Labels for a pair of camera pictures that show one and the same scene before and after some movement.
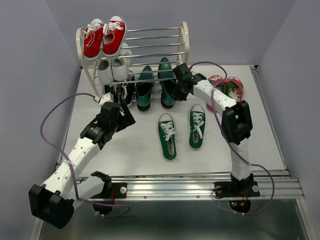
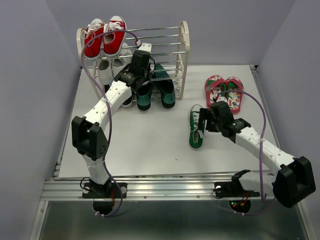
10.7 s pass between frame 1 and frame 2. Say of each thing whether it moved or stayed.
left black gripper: moved
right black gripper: moved
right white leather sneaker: stayed
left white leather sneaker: stayed
